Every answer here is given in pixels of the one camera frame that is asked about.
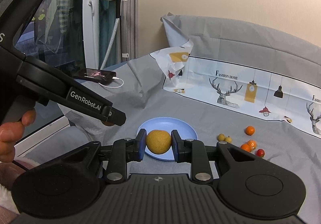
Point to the white window frame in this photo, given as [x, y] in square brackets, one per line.
[90, 25]

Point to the grey bed sheet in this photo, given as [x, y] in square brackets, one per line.
[225, 38]

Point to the plaid shirt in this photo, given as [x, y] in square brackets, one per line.
[62, 8]

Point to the white deer print sheet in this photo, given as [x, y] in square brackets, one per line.
[250, 76]

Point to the person's left forearm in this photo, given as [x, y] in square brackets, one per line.
[7, 188]

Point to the orange tangerine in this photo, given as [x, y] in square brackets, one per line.
[249, 130]
[244, 147]

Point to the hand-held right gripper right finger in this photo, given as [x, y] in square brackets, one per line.
[174, 146]

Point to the light blue plate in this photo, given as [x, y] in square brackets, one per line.
[181, 126]

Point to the grey curtain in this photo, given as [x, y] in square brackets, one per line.
[130, 13]

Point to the red cherry tomato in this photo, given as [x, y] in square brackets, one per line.
[260, 152]

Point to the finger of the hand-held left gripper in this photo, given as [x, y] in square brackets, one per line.
[115, 116]

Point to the plastic-wrapped tangerine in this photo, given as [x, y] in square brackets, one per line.
[252, 143]

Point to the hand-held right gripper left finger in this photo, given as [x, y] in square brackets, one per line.
[142, 144]

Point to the yellow-brown longan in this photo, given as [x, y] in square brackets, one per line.
[159, 141]
[220, 137]
[228, 139]

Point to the black smartphone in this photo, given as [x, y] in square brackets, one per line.
[96, 74]

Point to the teal curtain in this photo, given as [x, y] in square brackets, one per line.
[107, 25]

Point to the person's left hand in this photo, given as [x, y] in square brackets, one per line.
[8, 138]

